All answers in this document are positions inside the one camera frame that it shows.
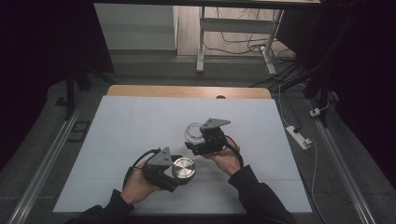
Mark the aluminium rail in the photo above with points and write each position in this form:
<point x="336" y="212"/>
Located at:
<point x="43" y="171"/>
<point x="342" y="171"/>

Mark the white power strip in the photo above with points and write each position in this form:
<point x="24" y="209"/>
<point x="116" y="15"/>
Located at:
<point x="295" y="134"/>

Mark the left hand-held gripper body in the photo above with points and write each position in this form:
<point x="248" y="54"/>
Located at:
<point x="157" y="169"/>

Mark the round metal jar lid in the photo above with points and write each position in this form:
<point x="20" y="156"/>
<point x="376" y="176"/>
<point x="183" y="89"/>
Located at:
<point x="183" y="168"/>

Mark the person's right hand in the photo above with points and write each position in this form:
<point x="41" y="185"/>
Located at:
<point x="225" y="160"/>

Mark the small white adapter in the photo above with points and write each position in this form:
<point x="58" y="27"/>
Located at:
<point x="315" y="112"/>

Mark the clear glass jar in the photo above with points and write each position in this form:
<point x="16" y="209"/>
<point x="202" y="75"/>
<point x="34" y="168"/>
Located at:
<point x="192" y="133"/>

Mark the black rectangular floor frame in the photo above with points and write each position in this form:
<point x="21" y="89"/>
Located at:
<point x="72" y="131"/>

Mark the dark curtain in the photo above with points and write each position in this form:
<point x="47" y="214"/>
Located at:
<point x="367" y="77"/>
<point x="31" y="62"/>

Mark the white table cover sheet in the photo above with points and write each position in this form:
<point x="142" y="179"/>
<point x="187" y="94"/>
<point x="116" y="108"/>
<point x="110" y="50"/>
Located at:
<point x="124" y="130"/>

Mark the black metal stand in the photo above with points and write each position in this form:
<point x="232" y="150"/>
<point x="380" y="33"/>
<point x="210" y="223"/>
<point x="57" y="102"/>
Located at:
<point x="70" y="93"/>
<point x="323" y="93"/>

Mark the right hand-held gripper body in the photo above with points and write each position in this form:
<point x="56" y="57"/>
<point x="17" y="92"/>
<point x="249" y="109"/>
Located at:
<point x="214" y="140"/>

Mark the person's left hand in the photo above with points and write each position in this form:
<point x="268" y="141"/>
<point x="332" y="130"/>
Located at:
<point x="140" y="186"/>

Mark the white metal desk frame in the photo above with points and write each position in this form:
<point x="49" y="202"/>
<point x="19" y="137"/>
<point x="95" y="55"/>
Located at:
<point x="236" y="25"/>

